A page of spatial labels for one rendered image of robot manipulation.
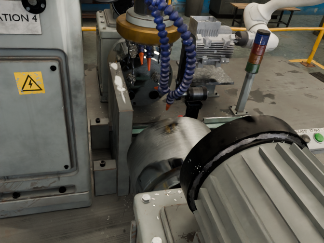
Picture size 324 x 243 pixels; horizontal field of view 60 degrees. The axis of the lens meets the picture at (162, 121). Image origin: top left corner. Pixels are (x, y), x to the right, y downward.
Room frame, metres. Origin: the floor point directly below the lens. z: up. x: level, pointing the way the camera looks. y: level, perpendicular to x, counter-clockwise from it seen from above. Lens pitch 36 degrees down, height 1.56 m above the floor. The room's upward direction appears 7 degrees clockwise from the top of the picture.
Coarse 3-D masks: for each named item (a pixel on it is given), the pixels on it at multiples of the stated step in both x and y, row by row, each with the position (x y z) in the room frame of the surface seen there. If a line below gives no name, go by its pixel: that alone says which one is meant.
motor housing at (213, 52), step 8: (224, 32) 1.39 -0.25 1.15; (200, 40) 1.31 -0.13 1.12; (216, 40) 1.33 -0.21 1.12; (232, 40) 1.37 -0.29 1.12; (200, 48) 1.29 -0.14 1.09; (208, 48) 1.30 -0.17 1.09; (216, 48) 1.31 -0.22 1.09; (224, 48) 1.33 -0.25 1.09; (232, 48) 1.34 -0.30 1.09; (200, 56) 1.30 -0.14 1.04; (208, 56) 1.31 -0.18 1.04; (216, 56) 1.32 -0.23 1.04; (224, 56) 1.34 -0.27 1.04; (208, 64) 1.35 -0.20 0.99
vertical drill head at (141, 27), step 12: (168, 0) 0.77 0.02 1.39; (132, 12) 0.75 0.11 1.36; (144, 12) 0.73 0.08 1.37; (120, 24) 0.72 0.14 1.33; (132, 24) 0.72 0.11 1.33; (144, 24) 0.71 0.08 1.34; (168, 24) 0.73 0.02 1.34; (132, 36) 0.69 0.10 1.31; (144, 36) 0.68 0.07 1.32; (156, 36) 0.69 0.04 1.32; (168, 36) 0.70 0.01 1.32; (132, 48) 0.71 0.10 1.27; (132, 60) 0.72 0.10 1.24; (132, 72) 0.72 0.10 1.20
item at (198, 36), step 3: (198, 36) 1.30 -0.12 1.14; (201, 36) 1.31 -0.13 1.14; (231, 36) 1.37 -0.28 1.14; (234, 36) 1.37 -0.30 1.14; (198, 39) 1.30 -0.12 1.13; (201, 39) 1.30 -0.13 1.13; (231, 39) 1.36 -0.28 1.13; (234, 39) 1.37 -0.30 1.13; (228, 60) 1.37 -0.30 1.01; (195, 63) 1.30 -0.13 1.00; (225, 63) 1.37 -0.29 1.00
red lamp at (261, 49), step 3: (252, 45) 1.24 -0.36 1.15; (255, 45) 1.22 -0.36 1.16; (258, 45) 1.21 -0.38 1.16; (261, 45) 1.21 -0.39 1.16; (264, 45) 1.21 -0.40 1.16; (252, 48) 1.23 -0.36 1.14; (255, 48) 1.22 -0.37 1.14; (258, 48) 1.21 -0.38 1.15; (261, 48) 1.21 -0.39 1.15; (264, 48) 1.22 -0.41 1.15; (252, 51) 1.23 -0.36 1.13; (255, 51) 1.22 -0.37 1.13; (258, 51) 1.21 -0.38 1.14; (261, 51) 1.21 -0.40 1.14; (264, 51) 1.22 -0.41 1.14; (258, 54) 1.21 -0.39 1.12; (261, 54) 1.21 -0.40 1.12
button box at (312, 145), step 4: (316, 128) 0.74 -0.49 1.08; (320, 128) 0.74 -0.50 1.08; (296, 132) 0.71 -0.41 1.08; (300, 132) 0.71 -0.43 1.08; (304, 132) 0.72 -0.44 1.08; (308, 132) 0.72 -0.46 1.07; (312, 132) 0.72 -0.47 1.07; (316, 132) 0.73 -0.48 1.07; (320, 132) 0.73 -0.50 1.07; (300, 136) 0.70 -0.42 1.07; (312, 136) 0.71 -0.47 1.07; (312, 140) 0.70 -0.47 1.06; (316, 140) 0.70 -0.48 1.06; (308, 144) 0.68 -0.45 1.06; (312, 144) 0.68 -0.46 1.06; (316, 144) 0.69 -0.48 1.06; (320, 144) 0.69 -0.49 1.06; (312, 148) 0.67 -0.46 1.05; (316, 148) 0.67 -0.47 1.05; (320, 148) 0.68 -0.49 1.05; (312, 152) 0.68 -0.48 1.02; (316, 152) 0.69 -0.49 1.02; (320, 152) 0.70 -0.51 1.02
